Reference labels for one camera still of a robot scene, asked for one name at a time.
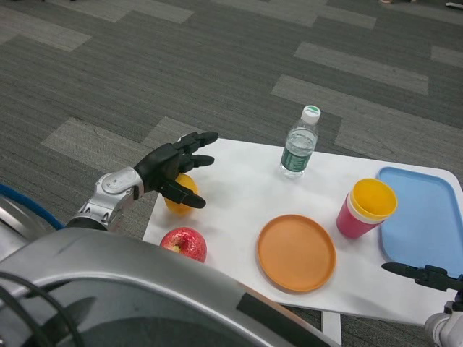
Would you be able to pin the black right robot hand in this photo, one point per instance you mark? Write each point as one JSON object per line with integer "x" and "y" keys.
{"x": 437, "y": 280}

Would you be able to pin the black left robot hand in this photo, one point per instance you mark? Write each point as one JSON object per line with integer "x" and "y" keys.
{"x": 161, "y": 168}

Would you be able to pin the yellow lemon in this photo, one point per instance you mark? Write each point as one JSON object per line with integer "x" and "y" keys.
{"x": 189, "y": 183}

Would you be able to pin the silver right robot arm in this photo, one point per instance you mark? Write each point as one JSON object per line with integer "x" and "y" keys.
{"x": 443, "y": 329}

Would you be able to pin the blue plastic tray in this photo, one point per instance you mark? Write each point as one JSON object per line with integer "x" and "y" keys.
{"x": 423, "y": 213}

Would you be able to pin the red apple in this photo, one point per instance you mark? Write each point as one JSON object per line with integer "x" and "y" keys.
{"x": 186, "y": 244}

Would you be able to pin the white plastic cup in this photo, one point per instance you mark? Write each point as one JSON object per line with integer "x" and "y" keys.
{"x": 363, "y": 219}

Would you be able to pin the yellow plastic cup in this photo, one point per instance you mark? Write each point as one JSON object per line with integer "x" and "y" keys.
{"x": 374, "y": 200}

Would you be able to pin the pink plastic cup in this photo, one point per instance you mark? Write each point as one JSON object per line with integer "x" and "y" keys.
{"x": 349, "y": 222}

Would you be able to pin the silver robot chest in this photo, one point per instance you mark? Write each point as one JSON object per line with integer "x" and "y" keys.
{"x": 126, "y": 274}

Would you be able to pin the white table leg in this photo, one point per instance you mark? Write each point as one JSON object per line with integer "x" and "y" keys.
{"x": 332, "y": 329}

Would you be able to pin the clear plastic water bottle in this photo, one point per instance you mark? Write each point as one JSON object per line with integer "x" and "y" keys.
{"x": 298, "y": 150}

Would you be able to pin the orange round plate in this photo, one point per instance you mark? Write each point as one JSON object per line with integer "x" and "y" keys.
{"x": 296, "y": 254}

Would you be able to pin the white desk frame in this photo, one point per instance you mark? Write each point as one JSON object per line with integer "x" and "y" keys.
{"x": 455, "y": 4}

